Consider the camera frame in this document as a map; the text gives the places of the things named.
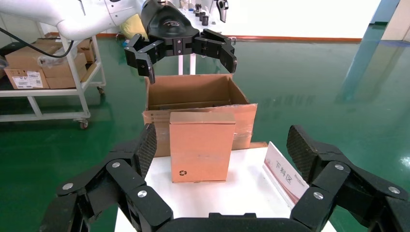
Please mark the teal building column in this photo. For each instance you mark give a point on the teal building column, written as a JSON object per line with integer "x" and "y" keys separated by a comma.
{"x": 386, "y": 11}

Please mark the small brown carton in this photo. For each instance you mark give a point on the small brown carton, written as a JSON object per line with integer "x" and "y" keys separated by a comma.
{"x": 86, "y": 48}

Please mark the plastic wrapped cardboard box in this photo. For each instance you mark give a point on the plastic wrapped cardboard box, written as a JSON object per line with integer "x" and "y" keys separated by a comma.
{"x": 64, "y": 65}

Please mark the cardboard box with white label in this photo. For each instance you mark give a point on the cardboard box with white label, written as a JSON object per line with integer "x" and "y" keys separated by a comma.
{"x": 25, "y": 60}

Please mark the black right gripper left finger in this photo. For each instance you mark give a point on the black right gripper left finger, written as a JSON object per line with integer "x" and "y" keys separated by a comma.
{"x": 105, "y": 192}

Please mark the small cardboard box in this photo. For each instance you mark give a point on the small cardboard box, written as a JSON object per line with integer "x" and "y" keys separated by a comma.
{"x": 200, "y": 150}

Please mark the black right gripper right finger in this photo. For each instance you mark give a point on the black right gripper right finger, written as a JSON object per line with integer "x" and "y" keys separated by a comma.
{"x": 349, "y": 189}

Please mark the yellow plastic bag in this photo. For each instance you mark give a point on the yellow plastic bag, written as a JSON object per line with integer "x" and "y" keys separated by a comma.
{"x": 133, "y": 27}

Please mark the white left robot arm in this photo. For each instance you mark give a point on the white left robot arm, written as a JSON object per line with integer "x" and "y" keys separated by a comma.
{"x": 80, "y": 19}

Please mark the white pipe rail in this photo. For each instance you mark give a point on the white pipe rail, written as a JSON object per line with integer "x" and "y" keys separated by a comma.
{"x": 48, "y": 93}

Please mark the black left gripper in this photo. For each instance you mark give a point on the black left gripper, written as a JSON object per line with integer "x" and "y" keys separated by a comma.
{"x": 166, "y": 22}

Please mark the large open cardboard box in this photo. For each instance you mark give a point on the large open cardboard box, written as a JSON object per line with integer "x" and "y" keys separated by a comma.
{"x": 192, "y": 89}

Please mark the white red acrylic sign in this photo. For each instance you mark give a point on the white red acrylic sign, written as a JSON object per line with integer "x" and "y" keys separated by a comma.
{"x": 283, "y": 173}

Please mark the flat plain cardboard box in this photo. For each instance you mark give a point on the flat plain cardboard box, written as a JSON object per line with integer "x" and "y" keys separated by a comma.
{"x": 64, "y": 83}

